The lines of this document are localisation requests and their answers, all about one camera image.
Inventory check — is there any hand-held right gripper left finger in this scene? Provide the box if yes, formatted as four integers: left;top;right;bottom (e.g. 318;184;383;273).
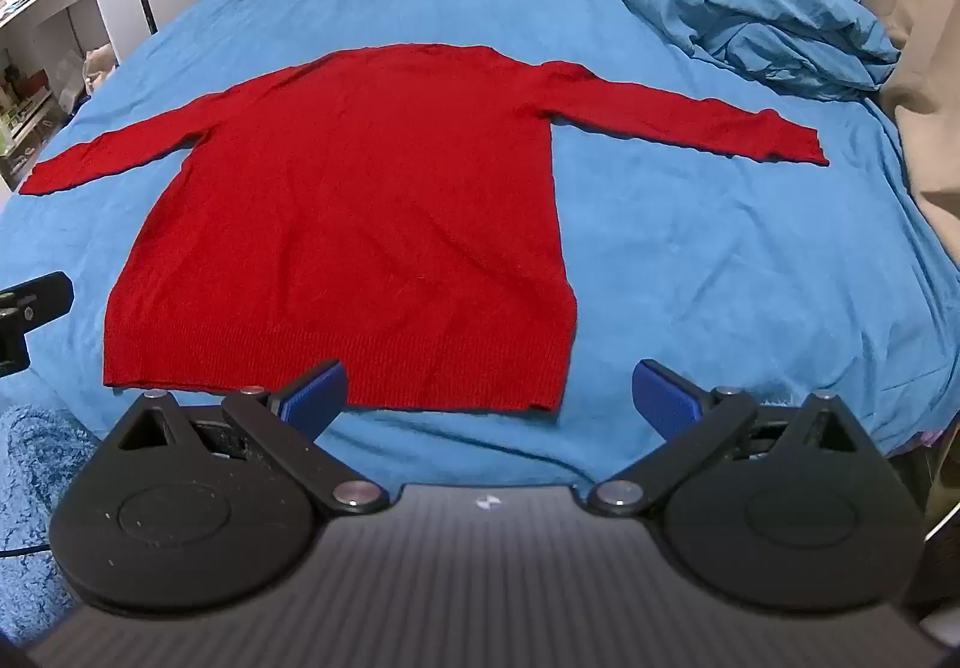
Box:
112;359;391;517

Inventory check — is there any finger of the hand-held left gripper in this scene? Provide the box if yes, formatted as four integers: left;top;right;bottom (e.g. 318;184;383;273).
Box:
0;272;75;376

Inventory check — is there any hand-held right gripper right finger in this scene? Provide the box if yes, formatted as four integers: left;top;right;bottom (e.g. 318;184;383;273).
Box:
586;359;872;517

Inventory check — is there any red towel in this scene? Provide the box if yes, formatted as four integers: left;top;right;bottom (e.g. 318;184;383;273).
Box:
19;43;831;414

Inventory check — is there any blue bed sheet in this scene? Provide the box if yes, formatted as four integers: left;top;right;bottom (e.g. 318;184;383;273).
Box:
0;0;960;481

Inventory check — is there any blue fluffy rug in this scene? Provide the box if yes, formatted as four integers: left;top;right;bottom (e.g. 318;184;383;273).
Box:
0;404;83;646

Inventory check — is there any white plastic bag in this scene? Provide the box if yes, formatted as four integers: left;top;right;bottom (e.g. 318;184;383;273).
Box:
81;45;121;95

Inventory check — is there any white shelf unit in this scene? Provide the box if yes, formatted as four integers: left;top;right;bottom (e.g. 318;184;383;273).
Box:
0;0;132;189

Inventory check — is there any blue duvet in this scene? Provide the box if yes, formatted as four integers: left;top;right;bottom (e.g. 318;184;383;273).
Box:
572;0;901;104

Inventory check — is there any beige curtain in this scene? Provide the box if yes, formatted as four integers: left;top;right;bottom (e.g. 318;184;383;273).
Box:
795;0;960;241

